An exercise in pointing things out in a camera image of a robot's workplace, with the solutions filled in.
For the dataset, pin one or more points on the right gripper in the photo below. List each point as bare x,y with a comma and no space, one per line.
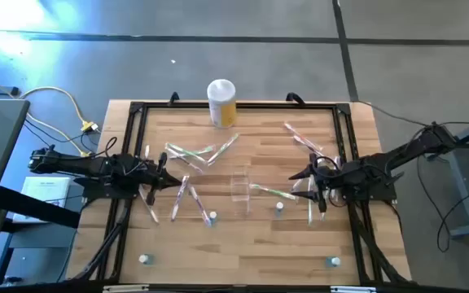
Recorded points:
348,177

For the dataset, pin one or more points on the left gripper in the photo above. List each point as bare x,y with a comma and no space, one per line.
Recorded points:
137,173

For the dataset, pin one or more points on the blue toothbrush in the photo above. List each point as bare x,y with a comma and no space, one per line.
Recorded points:
298,185

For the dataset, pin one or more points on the small blue mouthwash bottle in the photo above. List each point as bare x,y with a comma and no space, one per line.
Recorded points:
145,259
213,215
334,261
279,207

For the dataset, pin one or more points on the green toothbrush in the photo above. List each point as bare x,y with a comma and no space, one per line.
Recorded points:
310,211
273,191
223,149
185,151

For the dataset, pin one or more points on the clear acrylic holder cup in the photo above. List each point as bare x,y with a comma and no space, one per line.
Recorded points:
240,191

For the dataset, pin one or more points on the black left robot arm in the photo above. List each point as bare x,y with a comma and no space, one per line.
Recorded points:
75,164

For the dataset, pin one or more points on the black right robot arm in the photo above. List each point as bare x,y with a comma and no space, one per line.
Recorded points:
413,152

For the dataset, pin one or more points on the wrapped white toothbrush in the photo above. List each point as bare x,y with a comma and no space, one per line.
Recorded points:
147,151
152,212

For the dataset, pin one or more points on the white yellow wipes canister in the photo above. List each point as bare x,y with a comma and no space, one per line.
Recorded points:
221,101

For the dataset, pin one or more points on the white booklet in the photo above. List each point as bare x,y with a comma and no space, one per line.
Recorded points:
43,191

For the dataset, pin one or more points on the black crossbar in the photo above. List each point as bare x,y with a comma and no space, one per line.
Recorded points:
35,207

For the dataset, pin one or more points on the grey metal cart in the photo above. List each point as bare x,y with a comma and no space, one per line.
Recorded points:
468,231

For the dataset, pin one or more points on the silver aluminium bracket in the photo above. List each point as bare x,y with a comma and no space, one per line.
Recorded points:
124,288
352,289

